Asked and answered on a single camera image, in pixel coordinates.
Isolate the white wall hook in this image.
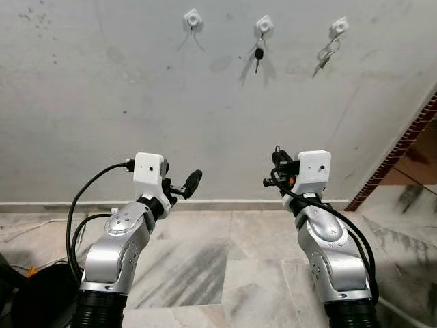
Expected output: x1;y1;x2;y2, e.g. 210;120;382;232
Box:
255;16;275;40
184;8;203;31
330;17;350;39

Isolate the white pipe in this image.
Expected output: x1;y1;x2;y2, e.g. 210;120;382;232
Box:
379;297;432;328

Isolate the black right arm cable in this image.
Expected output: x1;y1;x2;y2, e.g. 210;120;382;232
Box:
263;174;380;305

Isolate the black round object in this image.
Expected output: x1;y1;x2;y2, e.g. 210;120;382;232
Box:
0;253;77;328

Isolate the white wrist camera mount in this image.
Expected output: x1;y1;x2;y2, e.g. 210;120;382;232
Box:
133;152;169;206
295;151;332;199

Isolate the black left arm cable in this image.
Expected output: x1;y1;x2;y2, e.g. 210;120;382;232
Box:
66;159;135;284

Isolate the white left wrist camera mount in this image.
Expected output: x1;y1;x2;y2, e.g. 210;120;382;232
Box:
133;152;169;206

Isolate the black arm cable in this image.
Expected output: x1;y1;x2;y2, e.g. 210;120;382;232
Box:
66;159;135;284
263;174;380;305

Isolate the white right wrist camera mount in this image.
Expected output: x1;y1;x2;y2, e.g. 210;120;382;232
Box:
295;151;332;199

